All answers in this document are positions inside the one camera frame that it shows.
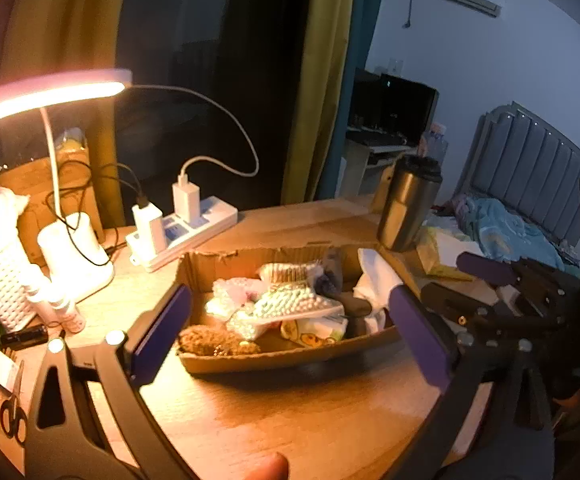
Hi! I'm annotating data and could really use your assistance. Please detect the black scissors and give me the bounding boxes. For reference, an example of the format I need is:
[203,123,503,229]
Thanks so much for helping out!
[0,360,29,449]

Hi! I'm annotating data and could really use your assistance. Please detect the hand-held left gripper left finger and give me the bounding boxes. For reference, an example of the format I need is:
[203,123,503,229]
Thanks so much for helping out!
[22,282,205,480]

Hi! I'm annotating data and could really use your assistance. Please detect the white desk lamp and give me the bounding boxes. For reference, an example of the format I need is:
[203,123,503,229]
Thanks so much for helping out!
[0,67,134,307]

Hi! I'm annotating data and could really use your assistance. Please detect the white charger with black cable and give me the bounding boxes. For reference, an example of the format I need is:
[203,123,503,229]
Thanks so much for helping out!
[132,202,165,257]

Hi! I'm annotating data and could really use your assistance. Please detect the white computer desk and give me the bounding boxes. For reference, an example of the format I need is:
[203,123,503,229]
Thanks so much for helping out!
[342,127,417,197]

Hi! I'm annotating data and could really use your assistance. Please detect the plastic water bottle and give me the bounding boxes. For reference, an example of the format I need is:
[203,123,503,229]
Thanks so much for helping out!
[417,122,448,162]

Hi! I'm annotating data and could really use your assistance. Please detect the teal curtain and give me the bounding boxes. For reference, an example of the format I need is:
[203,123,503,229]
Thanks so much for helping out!
[317,0,389,201]

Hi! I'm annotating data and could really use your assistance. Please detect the white cloth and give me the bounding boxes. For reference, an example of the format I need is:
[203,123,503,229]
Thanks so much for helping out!
[352,247,407,333]

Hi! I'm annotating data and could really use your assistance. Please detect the steel thermos cup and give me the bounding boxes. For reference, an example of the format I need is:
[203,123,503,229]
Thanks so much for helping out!
[376,154,443,253]

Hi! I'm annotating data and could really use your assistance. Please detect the yellow tissue packet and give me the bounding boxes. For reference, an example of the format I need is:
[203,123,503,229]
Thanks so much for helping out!
[415,226,486,282]

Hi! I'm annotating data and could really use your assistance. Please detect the blue blanket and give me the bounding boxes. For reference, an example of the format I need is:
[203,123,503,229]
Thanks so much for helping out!
[430,196,580,277]

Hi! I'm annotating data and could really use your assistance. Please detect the black cable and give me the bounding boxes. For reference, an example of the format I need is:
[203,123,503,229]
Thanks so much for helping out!
[45,162,149,267]

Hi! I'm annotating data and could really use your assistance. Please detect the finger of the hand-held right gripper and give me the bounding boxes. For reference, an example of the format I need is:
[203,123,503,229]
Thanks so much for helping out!
[456,251,570,291]
[420,282,501,327]

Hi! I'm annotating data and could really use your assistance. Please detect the tan paper bag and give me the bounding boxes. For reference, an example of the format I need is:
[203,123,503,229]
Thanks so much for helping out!
[370,165,399,214]

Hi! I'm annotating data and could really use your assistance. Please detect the cardboard box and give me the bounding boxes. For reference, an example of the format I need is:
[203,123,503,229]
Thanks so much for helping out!
[176,245,421,375]

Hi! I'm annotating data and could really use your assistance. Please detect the yellow curtain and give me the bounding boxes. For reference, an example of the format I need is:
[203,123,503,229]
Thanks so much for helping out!
[0,0,132,231]
[281,0,359,206]

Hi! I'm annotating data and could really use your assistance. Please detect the brown storage carton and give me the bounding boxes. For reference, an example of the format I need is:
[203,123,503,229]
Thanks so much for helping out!
[0,152,107,267]

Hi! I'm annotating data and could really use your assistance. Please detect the brown plush toy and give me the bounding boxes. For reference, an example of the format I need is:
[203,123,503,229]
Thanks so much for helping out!
[177,325,261,359]

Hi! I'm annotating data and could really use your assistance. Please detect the dark cloth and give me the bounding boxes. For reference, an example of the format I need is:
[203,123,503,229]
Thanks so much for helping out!
[315,250,377,337]

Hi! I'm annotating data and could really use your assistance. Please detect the pearl beaded pouch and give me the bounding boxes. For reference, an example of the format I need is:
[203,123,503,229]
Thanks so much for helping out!
[252,285,345,322]

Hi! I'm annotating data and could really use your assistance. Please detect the white power strip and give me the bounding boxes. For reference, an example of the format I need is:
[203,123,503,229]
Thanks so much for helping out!
[126,196,239,273]

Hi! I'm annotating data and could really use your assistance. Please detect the small white beaded pouch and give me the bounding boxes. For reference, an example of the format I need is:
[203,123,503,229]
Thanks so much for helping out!
[227,310,281,341]

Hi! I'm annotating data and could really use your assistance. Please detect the black computer monitor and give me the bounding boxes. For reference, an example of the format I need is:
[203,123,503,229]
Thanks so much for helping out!
[352,67,440,147]

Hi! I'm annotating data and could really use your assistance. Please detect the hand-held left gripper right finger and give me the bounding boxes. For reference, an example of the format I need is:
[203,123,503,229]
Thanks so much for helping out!
[387,282,555,480]

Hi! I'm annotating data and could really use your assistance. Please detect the studded pouch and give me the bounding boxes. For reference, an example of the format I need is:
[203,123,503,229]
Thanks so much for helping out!
[257,260,321,287]

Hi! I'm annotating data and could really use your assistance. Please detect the person's left hand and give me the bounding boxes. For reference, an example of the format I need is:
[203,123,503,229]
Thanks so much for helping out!
[240,452,291,480]

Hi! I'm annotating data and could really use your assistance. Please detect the printed tissue packet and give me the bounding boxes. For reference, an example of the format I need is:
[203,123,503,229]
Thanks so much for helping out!
[280,316,349,349]

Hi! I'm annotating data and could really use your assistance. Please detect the small black device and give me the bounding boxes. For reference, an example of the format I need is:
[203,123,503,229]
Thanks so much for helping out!
[0,325,49,352]

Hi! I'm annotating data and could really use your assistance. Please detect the grey padded headboard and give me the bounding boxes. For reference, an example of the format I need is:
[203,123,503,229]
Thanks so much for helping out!
[452,101,580,257]

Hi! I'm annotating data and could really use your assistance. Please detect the white cable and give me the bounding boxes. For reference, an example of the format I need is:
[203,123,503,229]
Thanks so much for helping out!
[130,84,260,186]

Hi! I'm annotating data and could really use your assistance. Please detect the white plastic basket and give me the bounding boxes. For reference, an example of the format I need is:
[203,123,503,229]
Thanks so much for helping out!
[0,232,39,332]

